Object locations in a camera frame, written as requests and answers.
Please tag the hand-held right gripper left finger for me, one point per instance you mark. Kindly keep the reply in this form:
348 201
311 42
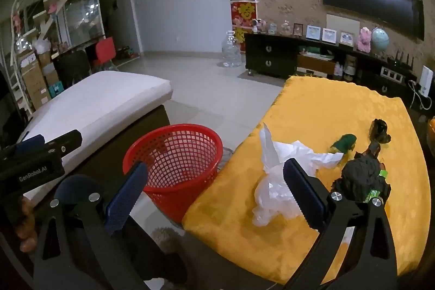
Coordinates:
125 195

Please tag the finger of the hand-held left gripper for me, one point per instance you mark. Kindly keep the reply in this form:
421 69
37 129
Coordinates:
68 140

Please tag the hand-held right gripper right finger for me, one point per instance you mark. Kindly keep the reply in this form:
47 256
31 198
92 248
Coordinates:
299 188

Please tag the white plastic bag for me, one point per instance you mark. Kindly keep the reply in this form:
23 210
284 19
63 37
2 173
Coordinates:
272 188

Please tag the white paper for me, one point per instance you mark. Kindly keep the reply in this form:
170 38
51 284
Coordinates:
323 158

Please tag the brown bag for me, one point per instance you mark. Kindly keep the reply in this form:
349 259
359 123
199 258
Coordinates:
356 174

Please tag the red plastic mesh basket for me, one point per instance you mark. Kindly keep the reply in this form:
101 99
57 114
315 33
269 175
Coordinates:
190 181

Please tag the black plastic bag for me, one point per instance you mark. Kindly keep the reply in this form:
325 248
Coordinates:
379 132

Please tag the person's left hand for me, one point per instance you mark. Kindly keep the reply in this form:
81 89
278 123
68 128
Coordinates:
27 225

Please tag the white cushioned bench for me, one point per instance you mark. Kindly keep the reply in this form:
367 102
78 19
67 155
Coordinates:
102 99

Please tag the stack of cardboard boxes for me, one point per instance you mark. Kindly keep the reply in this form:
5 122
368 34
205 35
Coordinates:
32 79

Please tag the black chair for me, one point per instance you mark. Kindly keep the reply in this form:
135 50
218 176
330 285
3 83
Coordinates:
71 67

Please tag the yellow table cloth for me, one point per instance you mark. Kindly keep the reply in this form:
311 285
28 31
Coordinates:
306 106

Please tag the red chair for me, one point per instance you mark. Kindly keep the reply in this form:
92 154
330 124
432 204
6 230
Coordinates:
104 50

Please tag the black television cabinet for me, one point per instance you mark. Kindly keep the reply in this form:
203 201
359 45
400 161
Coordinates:
268 55

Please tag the white staircase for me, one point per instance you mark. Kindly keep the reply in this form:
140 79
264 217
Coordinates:
56 3

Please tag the white socket panel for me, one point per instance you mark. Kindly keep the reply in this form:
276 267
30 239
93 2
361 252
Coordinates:
392 74

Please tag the clear water jug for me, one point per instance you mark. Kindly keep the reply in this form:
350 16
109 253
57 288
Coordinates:
232 50

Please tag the black wifi router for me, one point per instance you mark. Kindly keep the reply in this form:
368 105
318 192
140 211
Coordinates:
401 64

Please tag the glass snow globe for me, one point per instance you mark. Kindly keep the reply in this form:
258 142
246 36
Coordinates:
285 27

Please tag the pink plush toy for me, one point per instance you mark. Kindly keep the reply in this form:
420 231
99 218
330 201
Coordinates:
364 38

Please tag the small pink figurine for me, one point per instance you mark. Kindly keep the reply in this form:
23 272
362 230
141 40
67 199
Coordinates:
261 25

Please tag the pale blue globe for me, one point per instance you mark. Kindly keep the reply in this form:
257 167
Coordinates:
380 38

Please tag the white board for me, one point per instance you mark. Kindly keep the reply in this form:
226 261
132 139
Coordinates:
343 23

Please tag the red festive poster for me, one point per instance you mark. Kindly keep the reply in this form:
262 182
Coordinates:
243 13

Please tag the white picture frame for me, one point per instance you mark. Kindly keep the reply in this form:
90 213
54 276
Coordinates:
329 36
346 38

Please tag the blue picture frame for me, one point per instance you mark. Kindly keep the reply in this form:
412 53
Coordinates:
312 32

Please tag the small dark picture frame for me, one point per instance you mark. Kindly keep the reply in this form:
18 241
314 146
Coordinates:
298 29

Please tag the white wall device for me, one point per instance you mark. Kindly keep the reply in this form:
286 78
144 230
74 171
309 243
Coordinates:
427 79

